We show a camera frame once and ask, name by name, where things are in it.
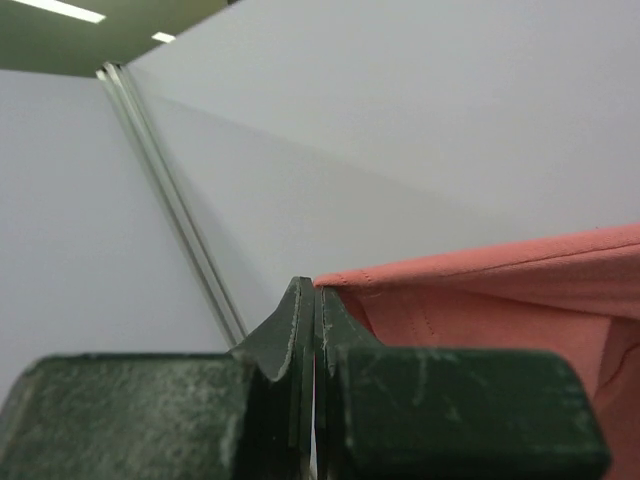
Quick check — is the salmon pink t shirt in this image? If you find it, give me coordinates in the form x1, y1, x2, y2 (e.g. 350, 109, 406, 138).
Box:
315, 224, 639, 479

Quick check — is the left corner aluminium post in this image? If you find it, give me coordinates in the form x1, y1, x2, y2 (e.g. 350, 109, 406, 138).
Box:
96, 62, 247, 348

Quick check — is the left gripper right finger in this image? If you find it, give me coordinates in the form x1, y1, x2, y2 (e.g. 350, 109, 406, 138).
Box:
315, 288, 611, 479

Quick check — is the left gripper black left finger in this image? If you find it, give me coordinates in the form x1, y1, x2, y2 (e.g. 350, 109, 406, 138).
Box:
1, 277, 314, 479

